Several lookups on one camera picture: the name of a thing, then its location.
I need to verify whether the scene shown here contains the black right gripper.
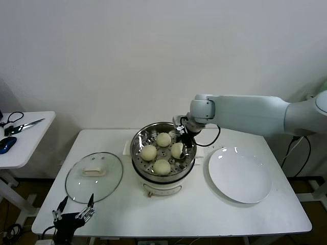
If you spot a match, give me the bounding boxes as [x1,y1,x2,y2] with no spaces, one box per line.
[178,132,197,160]

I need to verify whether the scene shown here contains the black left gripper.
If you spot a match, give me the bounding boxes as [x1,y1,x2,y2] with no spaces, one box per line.
[52,193,96,239]

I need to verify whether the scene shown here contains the white steamed baozi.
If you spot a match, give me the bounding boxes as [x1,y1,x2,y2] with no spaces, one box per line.
[170,142,184,159]
[156,132,172,148]
[153,159,171,176]
[141,145,157,162]

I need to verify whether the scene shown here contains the glass lid with cream handle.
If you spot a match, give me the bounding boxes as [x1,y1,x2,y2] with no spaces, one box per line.
[65,152,124,204]

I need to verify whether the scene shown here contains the stainless steel steamer basket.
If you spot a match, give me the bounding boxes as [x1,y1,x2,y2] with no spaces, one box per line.
[130,121,198,182]

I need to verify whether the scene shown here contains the white electric cooker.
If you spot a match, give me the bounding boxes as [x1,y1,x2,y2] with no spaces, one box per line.
[123,140,205,199]

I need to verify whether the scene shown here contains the white round plate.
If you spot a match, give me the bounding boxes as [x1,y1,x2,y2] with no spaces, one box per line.
[208,146,272,204]

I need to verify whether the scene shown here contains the white side table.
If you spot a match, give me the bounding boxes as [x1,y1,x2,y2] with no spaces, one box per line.
[0,111,56,217]

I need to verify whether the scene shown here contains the white power strip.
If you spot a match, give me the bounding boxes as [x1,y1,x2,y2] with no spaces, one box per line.
[137,240,177,245]

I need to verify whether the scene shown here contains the blue computer mouse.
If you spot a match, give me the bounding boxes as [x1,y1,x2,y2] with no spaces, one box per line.
[0,136,17,155]

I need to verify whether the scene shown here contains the silver scissors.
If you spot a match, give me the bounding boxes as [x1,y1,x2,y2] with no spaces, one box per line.
[4,118,45,136]

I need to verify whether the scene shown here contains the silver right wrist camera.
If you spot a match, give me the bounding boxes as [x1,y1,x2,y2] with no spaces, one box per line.
[172,115,190,135]

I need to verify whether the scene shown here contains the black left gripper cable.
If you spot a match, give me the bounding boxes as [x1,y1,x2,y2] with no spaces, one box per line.
[41,226,57,245]

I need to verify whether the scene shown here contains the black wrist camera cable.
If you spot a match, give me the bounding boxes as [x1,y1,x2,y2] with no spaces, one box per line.
[193,124,221,148]

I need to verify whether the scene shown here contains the black cable coil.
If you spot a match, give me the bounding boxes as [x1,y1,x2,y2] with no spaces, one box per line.
[0,224,22,245]

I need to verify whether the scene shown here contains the black cord loop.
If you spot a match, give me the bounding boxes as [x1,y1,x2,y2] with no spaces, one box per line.
[6,111,24,125]

